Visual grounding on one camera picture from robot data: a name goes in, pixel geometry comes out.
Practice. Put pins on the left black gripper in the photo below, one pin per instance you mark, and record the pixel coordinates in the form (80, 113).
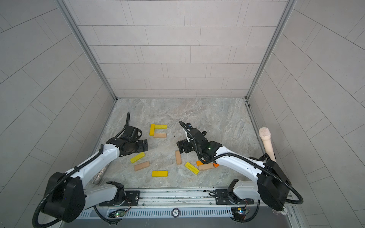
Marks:
(142, 147)

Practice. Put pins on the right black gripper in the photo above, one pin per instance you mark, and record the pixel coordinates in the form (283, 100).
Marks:
(180, 145)

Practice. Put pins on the yellow block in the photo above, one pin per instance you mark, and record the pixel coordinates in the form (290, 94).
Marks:
(192, 168)
(161, 126)
(159, 173)
(152, 130)
(137, 157)

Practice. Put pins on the natural wood block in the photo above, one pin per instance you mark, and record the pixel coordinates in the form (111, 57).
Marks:
(206, 167)
(141, 166)
(178, 158)
(160, 135)

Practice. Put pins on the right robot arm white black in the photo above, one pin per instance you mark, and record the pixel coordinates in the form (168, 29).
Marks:
(268, 182)

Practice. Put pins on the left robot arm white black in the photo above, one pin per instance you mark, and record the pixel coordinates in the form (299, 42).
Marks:
(65, 198)

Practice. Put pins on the yellow block bottom flat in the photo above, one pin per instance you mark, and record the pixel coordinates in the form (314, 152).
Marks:
(159, 173)

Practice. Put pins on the left circuit board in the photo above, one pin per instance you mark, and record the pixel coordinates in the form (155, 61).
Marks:
(117, 214)

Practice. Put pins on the circuit board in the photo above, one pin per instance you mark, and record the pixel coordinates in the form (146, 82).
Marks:
(117, 214)
(239, 213)

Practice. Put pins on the right circuit board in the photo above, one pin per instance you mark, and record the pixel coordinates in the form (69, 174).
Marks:
(239, 213)

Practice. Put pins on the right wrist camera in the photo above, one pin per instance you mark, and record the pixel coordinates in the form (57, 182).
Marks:
(186, 126)

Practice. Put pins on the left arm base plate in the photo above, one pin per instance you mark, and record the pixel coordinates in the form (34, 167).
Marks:
(131, 198)

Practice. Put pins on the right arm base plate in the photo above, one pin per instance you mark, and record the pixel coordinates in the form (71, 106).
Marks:
(224, 197)

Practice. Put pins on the beige cylinder post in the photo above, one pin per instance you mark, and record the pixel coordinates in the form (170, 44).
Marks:
(265, 136)

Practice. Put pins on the aluminium rail frame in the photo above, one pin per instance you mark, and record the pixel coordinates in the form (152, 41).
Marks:
(195, 208)

